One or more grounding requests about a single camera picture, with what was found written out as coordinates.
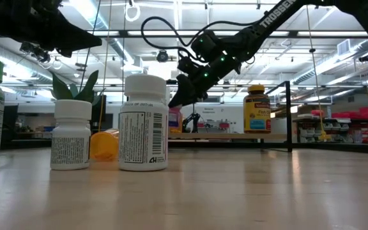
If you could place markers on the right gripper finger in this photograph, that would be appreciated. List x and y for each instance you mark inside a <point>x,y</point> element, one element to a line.
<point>185,89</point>

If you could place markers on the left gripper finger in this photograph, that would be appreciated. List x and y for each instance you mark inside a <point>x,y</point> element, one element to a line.
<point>78,46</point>
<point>73,32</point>

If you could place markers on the small orange pill bottle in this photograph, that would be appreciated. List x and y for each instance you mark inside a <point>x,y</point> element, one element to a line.
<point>175,119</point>

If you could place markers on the yellow fish oil bottle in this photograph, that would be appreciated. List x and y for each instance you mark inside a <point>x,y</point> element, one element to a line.
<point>257,111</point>

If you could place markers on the white bottle with barcode label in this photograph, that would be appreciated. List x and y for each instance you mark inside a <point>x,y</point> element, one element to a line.
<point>142,137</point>

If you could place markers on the orange pill vial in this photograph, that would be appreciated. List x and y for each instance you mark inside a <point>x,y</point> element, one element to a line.
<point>102,147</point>

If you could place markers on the small white medicine bottle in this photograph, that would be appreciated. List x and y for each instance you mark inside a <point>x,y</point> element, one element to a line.
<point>71,150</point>

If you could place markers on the small black background robot arm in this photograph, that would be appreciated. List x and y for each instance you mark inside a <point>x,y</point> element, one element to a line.
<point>190,121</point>

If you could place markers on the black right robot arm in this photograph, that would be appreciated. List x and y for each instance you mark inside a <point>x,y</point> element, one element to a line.
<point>276,14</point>

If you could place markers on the potted green snake plant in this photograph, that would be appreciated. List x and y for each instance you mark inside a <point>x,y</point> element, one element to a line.
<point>88,92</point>

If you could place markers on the storage shelves with red bins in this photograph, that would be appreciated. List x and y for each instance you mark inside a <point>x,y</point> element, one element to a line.
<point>363,115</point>

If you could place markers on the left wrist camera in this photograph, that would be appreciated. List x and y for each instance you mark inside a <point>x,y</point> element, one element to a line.
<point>35,52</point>

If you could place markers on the black ceiling camera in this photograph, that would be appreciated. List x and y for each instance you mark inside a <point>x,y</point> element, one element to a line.
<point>162,56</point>

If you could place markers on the black aluminium table frame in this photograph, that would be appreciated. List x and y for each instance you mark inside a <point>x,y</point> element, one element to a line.
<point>331,147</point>

